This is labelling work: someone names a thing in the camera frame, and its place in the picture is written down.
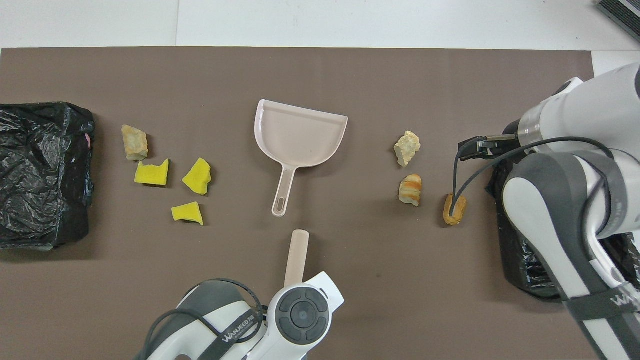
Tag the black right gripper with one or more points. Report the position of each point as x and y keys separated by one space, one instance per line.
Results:
x=509 y=150

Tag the brown foam chunk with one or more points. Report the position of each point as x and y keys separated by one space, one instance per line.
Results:
x=461 y=205

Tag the pale yellow foam chunk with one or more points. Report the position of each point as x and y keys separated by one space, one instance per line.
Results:
x=407 y=148

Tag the orange striped foam chunk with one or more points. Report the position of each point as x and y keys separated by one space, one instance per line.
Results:
x=411 y=190

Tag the pale pink plastic dustpan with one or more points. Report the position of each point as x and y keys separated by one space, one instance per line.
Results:
x=300 y=135

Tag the beige hand brush black bristles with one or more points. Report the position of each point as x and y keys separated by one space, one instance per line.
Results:
x=296 y=255

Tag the yellow green sponge piece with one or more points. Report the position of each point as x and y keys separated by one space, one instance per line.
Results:
x=187 y=213

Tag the beige and orange foam chunk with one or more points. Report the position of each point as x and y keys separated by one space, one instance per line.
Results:
x=135 y=142

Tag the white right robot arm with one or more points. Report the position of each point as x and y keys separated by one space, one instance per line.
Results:
x=550 y=200

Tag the open bin with black bag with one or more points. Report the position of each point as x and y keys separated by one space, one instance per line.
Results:
x=520 y=270

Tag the bin covered by black bag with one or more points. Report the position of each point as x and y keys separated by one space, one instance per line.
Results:
x=40 y=175

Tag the brown table mat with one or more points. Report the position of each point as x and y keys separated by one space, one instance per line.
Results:
x=350 y=75

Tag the dark ridged panel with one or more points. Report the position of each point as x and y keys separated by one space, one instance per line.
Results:
x=625 y=12

